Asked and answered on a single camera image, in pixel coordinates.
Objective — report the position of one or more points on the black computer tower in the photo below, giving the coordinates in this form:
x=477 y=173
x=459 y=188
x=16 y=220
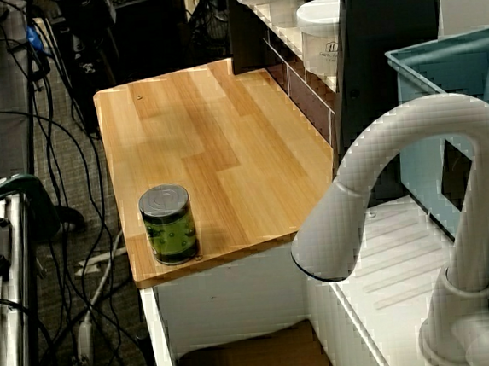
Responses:
x=89 y=76

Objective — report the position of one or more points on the white toy sink unit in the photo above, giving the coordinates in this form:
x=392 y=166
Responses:
x=397 y=264

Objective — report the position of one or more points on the dark tile backsplash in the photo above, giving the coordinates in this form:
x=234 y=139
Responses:
x=306 y=100

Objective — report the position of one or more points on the cream shelf ledge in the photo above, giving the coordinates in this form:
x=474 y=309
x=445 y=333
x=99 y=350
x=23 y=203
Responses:
x=285 y=36

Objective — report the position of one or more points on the wooden countertop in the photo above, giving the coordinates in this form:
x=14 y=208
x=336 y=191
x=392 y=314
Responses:
x=224 y=150

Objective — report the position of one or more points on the blue plastic bin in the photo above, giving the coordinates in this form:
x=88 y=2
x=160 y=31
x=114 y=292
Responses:
x=453 y=70

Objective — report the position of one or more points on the white jar with print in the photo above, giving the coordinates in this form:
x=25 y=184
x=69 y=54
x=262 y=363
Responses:
x=319 y=39

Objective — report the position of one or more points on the metal frame rail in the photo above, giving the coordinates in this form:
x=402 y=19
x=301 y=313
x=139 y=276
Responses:
x=15 y=254

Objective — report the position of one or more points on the green labelled tin can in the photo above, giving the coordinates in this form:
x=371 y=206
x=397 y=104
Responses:
x=169 y=230

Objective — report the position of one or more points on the green clamp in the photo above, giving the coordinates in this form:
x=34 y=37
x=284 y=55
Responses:
x=22 y=183

